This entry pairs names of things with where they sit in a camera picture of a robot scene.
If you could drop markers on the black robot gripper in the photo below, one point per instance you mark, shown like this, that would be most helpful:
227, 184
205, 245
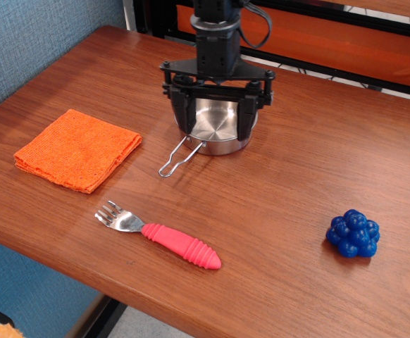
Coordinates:
218, 70

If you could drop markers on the blue bumpy toy ball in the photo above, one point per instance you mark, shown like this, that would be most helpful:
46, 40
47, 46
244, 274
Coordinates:
354, 235

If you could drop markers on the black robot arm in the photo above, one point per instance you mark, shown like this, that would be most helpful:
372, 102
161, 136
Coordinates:
224, 12

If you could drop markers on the orange object at corner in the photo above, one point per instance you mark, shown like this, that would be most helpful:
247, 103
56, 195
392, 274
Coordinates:
7, 331

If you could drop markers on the small steel pan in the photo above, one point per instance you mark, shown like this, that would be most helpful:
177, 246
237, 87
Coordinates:
214, 133

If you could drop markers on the orange folded cloth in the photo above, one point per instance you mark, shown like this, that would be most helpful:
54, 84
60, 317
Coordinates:
77, 151

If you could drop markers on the black table leg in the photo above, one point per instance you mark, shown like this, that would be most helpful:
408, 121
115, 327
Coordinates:
99, 319

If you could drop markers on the fork with pink handle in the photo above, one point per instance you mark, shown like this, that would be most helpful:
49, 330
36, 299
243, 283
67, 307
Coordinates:
190, 248

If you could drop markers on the orange panel black frame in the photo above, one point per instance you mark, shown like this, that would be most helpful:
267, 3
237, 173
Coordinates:
322, 36

